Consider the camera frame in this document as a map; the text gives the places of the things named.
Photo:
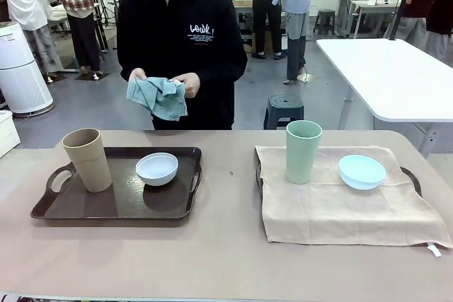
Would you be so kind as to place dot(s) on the person's left hand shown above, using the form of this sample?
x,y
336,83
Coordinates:
x,y
191,82

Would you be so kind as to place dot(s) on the person's right hand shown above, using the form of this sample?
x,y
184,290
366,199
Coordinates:
x,y
138,74

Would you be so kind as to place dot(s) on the teal cloth mat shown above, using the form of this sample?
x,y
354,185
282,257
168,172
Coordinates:
x,y
159,100

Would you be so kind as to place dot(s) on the tall green cup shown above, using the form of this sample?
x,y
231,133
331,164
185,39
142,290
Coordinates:
x,y
302,157

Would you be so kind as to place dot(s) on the light blue bowl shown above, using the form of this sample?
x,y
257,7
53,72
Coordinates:
x,y
361,174

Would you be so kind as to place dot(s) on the beige cloth mat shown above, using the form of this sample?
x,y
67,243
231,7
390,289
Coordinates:
x,y
336,217

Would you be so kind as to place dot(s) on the person's right forearm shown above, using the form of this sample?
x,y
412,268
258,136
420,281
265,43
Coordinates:
x,y
127,68

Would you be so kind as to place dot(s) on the person's left forearm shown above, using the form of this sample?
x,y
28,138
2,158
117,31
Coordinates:
x,y
223,74

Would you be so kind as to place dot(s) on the person in black shirt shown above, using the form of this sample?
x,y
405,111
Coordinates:
x,y
184,33

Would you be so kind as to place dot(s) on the dark plastic stool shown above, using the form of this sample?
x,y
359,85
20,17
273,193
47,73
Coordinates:
x,y
283,111

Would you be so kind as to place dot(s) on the white bowl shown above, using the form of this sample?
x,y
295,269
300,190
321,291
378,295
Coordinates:
x,y
157,174

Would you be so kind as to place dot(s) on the tall beige cup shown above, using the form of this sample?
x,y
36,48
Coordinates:
x,y
88,164

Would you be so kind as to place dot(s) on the black mountain print shirt person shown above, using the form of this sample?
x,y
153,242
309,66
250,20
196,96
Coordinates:
x,y
263,8

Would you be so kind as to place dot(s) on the white air purifier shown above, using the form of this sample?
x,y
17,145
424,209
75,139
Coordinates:
x,y
21,79

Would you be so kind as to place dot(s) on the light blue shirt figure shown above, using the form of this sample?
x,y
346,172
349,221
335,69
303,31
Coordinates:
x,y
297,5

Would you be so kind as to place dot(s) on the white shirt grey trousers figure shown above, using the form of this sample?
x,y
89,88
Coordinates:
x,y
24,5

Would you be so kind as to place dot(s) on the white box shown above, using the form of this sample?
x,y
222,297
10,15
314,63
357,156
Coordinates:
x,y
7,132

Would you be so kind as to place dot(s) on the small black background stool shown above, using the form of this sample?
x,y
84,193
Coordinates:
x,y
324,21

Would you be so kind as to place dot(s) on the white side table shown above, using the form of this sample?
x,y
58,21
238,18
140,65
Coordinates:
x,y
382,75

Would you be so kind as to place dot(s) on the black upright pole stand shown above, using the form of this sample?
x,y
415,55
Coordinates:
x,y
401,1

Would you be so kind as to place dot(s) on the dark red skirt figure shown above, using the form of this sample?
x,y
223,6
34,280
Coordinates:
x,y
419,5

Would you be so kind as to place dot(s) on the dark clothed grey skirt figure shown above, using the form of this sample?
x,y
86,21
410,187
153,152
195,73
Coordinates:
x,y
442,15

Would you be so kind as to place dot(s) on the flat mannequin base plate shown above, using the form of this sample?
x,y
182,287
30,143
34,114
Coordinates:
x,y
90,75

